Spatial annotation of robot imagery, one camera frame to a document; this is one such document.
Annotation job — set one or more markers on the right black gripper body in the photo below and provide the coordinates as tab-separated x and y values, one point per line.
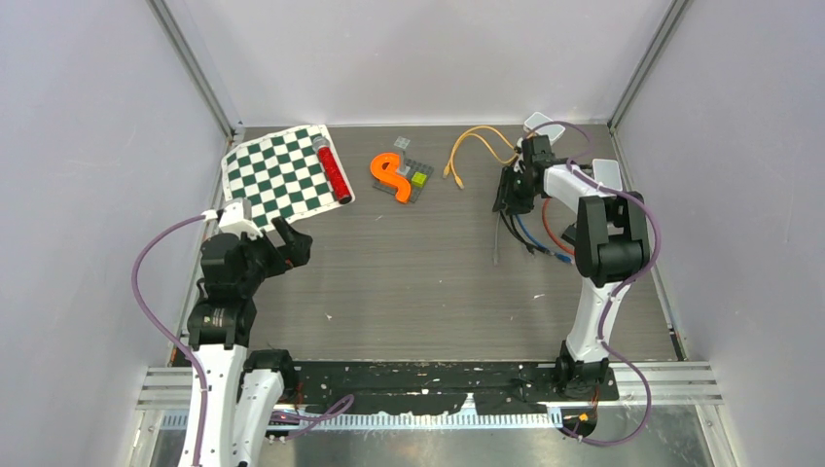
514	191

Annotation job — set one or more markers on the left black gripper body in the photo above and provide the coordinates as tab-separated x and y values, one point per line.
265	258

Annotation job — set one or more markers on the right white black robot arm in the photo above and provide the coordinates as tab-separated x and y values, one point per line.
610	246

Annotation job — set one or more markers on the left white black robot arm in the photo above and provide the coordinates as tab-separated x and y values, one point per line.
234	388

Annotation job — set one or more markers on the green white chessboard mat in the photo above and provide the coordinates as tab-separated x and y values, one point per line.
280	175

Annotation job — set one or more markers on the yellow-green lego brick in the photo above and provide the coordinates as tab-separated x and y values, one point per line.
419	180

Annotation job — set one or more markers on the red toy microphone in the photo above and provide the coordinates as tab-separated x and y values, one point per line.
326	156

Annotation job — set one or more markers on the grey lego baseplate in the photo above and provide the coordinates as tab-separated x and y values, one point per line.
414	167

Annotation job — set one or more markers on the orange S-shaped toy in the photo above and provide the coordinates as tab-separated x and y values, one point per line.
383	168

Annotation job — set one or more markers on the grey lego tower piece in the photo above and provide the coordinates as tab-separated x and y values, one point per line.
402	143

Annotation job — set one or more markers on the black mounting base plate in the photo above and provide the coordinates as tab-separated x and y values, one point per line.
433	388

